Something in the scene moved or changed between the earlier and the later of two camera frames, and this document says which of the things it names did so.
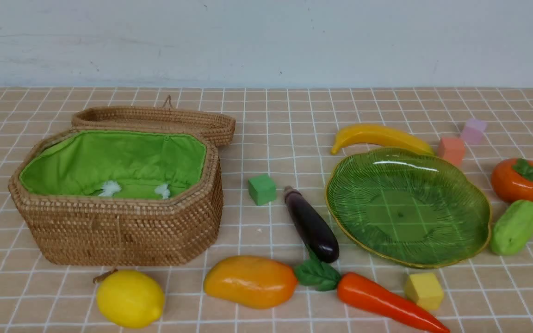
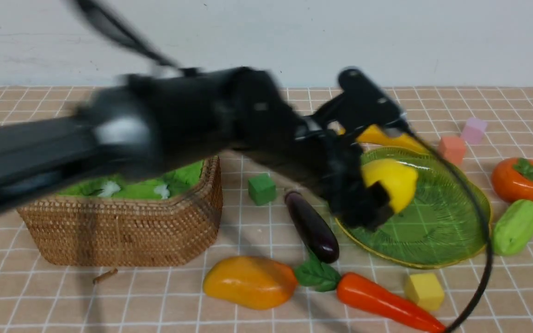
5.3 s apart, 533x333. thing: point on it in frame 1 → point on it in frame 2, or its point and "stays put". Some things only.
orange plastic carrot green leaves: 356,289 stays put
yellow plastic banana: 370,135 stays put
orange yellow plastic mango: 257,282 stays put
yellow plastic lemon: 131,299 → 400,181
